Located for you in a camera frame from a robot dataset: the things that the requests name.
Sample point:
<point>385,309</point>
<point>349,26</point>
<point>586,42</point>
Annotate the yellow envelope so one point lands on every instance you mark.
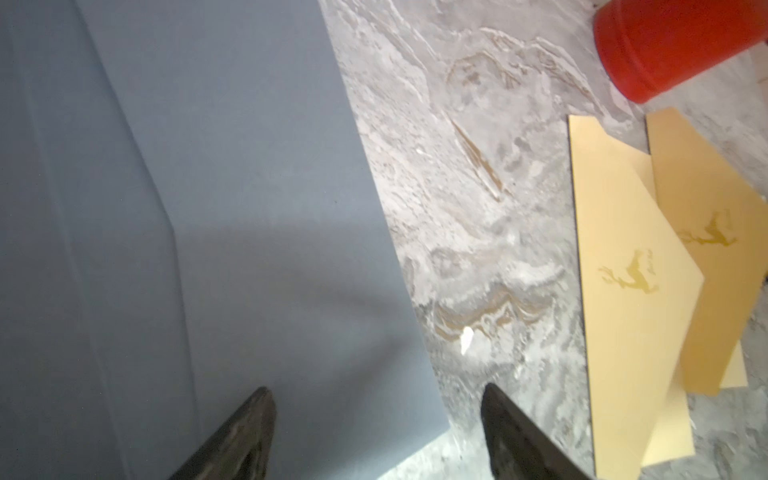
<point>640,288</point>
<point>722,222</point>

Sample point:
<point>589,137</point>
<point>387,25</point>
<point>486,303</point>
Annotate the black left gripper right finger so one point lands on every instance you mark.
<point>517,448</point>

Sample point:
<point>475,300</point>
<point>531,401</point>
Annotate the grey paper envelope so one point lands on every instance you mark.
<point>188,215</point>

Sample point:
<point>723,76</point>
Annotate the red pencil cup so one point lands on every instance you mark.
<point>649,47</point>

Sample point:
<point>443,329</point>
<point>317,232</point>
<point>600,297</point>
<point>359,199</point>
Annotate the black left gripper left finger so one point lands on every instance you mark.
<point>240,448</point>

